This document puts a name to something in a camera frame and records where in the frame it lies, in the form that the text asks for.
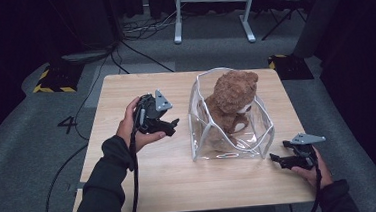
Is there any black tripod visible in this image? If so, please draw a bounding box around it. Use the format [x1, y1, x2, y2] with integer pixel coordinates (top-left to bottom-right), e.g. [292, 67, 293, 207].
[258, 0, 310, 42]

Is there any person's right hand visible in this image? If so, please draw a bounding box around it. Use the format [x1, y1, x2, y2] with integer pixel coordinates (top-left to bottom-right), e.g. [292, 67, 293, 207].
[289, 145, 335, 192]

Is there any left hand-held gripper black cable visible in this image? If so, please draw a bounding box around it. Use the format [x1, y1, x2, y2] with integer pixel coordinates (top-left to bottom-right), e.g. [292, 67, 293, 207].
[123, 107, 152, 212]

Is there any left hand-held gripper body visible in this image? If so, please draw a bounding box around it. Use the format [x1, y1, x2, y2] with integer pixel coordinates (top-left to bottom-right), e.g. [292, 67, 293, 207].
[134, 88, 176, 136]

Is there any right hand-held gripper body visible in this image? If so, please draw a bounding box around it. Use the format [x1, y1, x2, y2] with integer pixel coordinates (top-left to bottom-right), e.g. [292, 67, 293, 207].
[289, 130, 329, 172]

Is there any person's left hand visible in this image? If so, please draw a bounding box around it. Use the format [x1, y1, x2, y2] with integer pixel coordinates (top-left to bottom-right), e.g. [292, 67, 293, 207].
[112, 94, 169, 156]

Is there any grey pillar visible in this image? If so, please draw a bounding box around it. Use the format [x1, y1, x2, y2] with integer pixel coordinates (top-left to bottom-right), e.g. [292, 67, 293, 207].
[288, 0, 356, 60]

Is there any right hand-held gripper black cable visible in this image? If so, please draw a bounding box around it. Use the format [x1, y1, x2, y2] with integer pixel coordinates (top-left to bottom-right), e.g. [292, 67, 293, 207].
[301, 145, 326, 212]

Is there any bundle of floor cables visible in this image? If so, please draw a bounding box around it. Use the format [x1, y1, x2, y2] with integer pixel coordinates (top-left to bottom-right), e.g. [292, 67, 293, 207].
[119, 5, 185, 42]

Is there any black yellow striped base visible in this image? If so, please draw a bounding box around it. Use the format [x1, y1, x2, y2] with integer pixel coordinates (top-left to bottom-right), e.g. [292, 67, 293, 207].
[267, 51, 315, 83]
[30, 60, 87, 96]

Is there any hand-held gripper black cable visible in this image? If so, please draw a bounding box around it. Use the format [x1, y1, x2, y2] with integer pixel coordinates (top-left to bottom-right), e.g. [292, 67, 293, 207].
[123, 107, 152, 212]
[301, 145, 326, 212]

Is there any clear plastic bag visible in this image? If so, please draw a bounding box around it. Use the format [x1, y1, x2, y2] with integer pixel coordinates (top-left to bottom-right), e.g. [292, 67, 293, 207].
[184, 63, 278, 165]

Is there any brown teddy bear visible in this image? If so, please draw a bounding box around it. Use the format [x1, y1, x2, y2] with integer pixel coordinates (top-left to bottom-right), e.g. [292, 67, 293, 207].
[201, 68, 264, 137]

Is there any long black floor cable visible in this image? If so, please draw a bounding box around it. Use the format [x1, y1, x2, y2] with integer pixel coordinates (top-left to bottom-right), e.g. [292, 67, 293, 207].
[33, 46, 134, 212]

